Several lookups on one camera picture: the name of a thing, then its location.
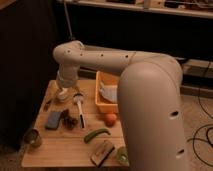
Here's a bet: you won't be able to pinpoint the green small cup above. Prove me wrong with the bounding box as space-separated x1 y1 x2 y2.
116 146 129 166

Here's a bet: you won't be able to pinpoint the metal stand pole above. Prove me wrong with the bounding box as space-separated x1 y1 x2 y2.
63 0 75 41

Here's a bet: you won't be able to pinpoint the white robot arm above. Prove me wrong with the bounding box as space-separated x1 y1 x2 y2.
53 41 190 171

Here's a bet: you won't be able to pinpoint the metal shelf rail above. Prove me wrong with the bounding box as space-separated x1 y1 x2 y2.
61 41 213 80

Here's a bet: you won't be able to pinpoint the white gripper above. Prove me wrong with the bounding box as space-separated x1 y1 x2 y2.
56 72 78 96

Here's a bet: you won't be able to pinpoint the brown pine cone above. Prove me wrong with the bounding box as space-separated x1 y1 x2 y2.
61 109 78 130

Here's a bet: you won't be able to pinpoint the white paper cup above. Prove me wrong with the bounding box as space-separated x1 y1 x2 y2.
55 92 68 103

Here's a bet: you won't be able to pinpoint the yellow plastic bin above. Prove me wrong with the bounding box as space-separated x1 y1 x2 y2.
95 71 119 113

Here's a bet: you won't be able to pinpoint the grey cloth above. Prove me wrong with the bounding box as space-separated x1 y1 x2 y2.
99 82 117 103

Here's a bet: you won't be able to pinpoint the upper wooden shelf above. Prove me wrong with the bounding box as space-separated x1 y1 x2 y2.
57 0 213 19

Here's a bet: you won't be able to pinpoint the orange fruit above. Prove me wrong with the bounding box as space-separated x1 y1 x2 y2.
104 113 117 127

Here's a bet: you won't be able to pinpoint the metal cup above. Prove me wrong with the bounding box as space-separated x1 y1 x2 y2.
24 129 42 148

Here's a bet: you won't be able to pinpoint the green chili pepper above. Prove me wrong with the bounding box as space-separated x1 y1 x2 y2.
84 128 111 144

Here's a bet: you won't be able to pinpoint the black cables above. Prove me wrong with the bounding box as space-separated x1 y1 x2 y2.
183 61 213 171

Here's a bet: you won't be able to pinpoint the blue sponge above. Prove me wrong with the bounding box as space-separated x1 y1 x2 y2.
45 111 61 130

